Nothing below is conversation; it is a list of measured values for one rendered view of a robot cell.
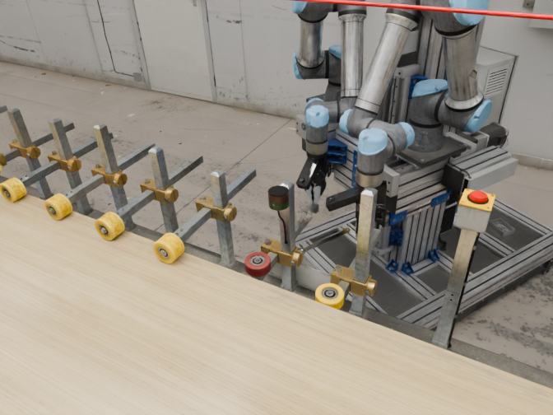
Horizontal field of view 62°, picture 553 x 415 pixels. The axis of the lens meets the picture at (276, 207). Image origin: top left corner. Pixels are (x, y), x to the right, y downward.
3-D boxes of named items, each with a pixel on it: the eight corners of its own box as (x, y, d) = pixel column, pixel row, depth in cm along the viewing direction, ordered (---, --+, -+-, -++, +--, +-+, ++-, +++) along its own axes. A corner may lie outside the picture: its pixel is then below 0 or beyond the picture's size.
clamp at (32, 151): (23, 148, 203) (19, 138, 201) (44, 155, 198) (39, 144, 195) (11, 155, 199) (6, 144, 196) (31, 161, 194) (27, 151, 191)
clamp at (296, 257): (268, 249, 157) (267, 237, 154) (304, 260, 151) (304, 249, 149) (260, 258, 153) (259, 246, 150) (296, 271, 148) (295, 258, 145)
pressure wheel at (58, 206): (57, 188, 161) (74, 203, 160) (55, 202, 166) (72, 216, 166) (43, 197, 156) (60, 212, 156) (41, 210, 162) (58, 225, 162)
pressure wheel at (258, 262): (255, 274, 150) (253, 247, 144) (276, 282, 147) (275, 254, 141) (242, 290, 145) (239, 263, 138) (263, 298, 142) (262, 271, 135)
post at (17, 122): (50, 202, 215) (13, 105, 187) (56, 204, 213) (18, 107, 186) (44, 207, 212) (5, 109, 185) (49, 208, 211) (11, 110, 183)
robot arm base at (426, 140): (422, 129, 178) (425, 105, 172) (453, 145, 167) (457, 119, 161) (392, 140, 172) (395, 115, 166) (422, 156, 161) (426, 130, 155)
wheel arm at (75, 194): (150, 147, 197) (148, 140, 195) (156, 149, 196) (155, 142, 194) (54, 208, 162) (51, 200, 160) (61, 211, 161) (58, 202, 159)
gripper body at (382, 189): (383, 225, 134) (387, 190, 127) (353, 223, 135) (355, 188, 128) (382, 210, 140) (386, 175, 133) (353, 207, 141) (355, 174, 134)
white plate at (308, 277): (267, 272, 165) (267, 251, 159) (335, 297, 154) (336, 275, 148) (267, 273, 164) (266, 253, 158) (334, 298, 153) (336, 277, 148)
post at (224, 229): (230, 276, 175) (215, 167, 148) (237, 279, 174) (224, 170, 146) (224, 282, 173) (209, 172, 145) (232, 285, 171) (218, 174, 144)
